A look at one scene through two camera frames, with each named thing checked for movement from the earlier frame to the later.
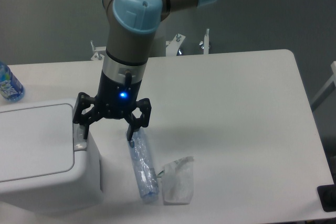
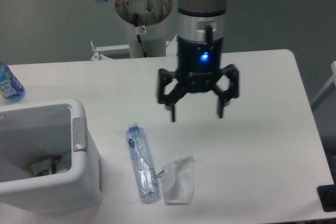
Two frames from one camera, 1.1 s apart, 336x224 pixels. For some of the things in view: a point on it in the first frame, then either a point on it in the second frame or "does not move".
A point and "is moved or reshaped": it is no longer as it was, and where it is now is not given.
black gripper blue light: x=115 y=99 to x=199 y=70
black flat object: x=327 y=194 does not move
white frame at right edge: x=330 y=86 does not move
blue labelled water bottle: x=10 y=87 does not move
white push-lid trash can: x=46 y=166 is moved or reshaped
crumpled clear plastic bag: x=177 y=182 does not move
